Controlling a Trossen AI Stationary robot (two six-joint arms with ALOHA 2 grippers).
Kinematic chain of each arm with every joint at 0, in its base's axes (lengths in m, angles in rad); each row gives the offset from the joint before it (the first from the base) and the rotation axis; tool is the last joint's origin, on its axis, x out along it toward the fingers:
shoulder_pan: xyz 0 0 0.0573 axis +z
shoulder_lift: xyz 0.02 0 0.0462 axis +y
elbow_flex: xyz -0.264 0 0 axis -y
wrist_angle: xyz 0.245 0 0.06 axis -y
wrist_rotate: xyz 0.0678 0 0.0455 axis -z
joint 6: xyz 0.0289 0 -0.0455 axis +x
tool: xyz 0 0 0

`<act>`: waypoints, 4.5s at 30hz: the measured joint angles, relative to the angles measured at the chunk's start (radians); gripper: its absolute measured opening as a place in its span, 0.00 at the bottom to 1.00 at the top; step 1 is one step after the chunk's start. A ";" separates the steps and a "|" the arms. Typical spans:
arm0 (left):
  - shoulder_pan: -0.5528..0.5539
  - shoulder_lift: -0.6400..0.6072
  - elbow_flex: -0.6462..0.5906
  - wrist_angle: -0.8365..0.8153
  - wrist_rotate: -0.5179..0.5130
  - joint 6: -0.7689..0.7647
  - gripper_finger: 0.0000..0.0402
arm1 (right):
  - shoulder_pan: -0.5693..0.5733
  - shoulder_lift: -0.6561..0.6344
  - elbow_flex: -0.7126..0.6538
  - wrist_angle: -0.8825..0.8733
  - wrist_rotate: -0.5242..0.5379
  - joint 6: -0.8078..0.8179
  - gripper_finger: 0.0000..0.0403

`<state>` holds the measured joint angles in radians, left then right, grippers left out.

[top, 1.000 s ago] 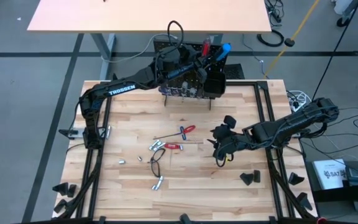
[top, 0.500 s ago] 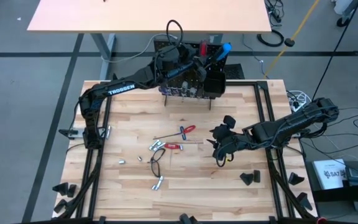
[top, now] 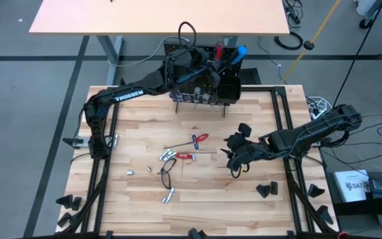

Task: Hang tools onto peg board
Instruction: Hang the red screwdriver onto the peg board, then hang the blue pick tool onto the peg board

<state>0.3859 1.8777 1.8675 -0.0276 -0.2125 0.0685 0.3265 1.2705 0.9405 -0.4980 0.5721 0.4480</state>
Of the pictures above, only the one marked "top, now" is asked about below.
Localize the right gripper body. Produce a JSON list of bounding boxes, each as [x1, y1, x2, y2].
[[226, 131, 272, 171]]

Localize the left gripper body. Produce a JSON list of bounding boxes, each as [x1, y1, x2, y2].
[[163, 46, 212, 88]]

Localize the black blue handled screwdriver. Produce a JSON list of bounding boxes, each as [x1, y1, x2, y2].
[[225, 45, 249, 67]]

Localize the blue T-handle hex key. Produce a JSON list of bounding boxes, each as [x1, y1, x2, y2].
[[163, 134, 200, 151]]

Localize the black plastic peg board bin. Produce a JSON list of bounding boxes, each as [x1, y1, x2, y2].
[[216, 75, 243, 106]]

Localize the black peg board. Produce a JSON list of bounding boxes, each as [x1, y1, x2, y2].
[[162, 42, 245, 120]]

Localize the grey desk leg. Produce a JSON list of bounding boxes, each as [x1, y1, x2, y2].
[[223, 35, 239, 50], [96, 35, 125, 86]]

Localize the black mesh mat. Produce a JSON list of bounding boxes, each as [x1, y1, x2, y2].
[[239, 68, 263, 86]]

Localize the light wood desk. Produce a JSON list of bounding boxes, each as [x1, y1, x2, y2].
[[29, 0, 290, 37]]

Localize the black safety glasses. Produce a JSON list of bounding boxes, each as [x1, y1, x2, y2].
[[160, 158, 178, 190]]

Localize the dark rounded object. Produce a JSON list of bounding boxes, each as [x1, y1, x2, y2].
[[187, 227, 208, 239]]

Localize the black power strip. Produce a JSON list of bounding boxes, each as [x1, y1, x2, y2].
[[282, 0, 305, 27]]

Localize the white printed booklet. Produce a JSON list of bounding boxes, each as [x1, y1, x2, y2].
[[332, 169, 371, 203]]

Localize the black cart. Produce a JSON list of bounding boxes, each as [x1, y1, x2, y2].
[[326, 171, 382, 230]]

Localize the white object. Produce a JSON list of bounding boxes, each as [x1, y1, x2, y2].
[[355, 0, 377, 17]]

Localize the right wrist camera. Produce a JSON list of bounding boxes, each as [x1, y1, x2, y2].
[[238, 122, 253, 137]]

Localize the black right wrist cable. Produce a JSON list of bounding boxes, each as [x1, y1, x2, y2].
[[229, 162, 250, 180]]

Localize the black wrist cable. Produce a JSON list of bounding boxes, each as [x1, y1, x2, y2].
[[229, 162, 250, 180], [177, 21, 198, 50]]

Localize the grey cable with plug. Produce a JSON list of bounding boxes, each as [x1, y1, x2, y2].
[[108, 35, 191, 68]]

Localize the double ring metal tool rack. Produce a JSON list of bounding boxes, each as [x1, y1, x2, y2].
[[169, 94, 227, 109]]

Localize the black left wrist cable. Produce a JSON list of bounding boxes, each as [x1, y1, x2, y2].
[[177, 21, 198, 50]]

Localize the black aluminium table frame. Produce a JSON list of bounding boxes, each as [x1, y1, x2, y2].
[[55, 78, 340, 239]]

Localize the black coiled cable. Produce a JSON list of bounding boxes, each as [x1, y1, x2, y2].
[[273, 31, 304, 51]]

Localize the white coiled cable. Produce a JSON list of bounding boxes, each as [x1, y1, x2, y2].
[[306, 96, 334, 121]]

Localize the yellow cable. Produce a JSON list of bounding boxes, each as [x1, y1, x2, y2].
[[279, 0, 343, 84]]

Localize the thin black cable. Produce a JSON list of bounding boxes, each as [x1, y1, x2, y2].
[[332, 0, 382, 110]]

